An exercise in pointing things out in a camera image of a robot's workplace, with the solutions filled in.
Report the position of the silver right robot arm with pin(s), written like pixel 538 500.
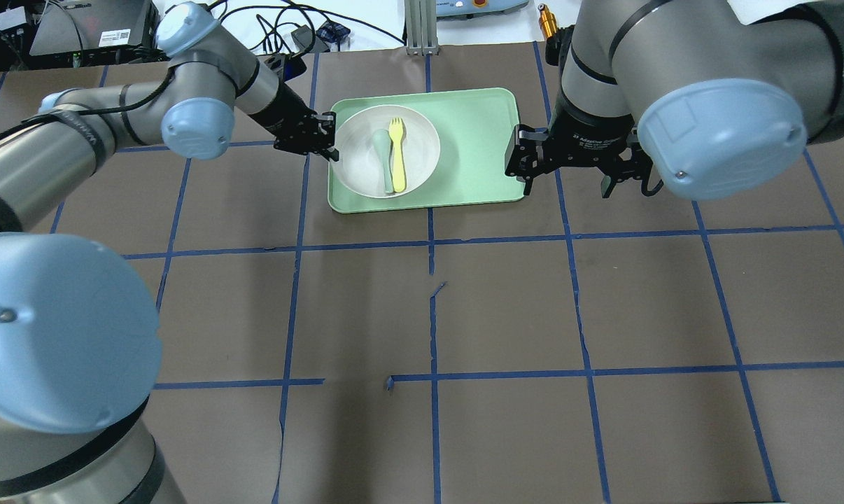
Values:
pixel 682 95

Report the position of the aluminium frame post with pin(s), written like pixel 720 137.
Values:
pixel 420 28

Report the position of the grey-green plastic spoon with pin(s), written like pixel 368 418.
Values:
pixel 382 149

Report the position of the light green tray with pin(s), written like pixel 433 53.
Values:
pixel 474 127

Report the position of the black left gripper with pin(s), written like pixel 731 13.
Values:
pixel 283 111

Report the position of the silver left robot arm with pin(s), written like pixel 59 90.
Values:
pixel 80 342

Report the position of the yellow plastic fork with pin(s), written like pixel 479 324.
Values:
pixel 396 131

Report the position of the white round plate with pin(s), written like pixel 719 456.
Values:
pixel 359 170

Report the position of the brass cylinder tool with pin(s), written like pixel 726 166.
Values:
pixel 547 22

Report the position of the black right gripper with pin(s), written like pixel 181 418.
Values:
pixel 584 137

